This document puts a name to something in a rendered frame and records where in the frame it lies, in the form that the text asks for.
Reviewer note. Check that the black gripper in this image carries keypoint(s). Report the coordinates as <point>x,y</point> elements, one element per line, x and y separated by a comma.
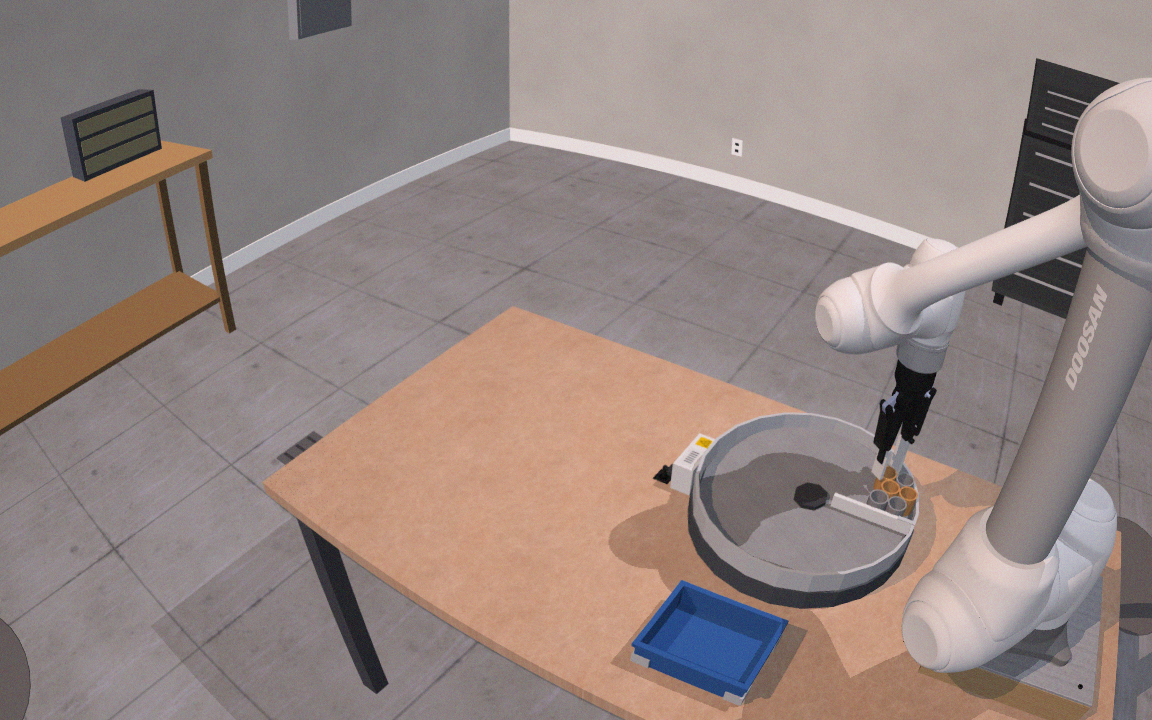
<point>909,385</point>

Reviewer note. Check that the blue square tray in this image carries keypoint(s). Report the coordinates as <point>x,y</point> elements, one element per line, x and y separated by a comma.
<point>711,631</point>

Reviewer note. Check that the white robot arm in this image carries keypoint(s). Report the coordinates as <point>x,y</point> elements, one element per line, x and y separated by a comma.
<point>987,591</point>

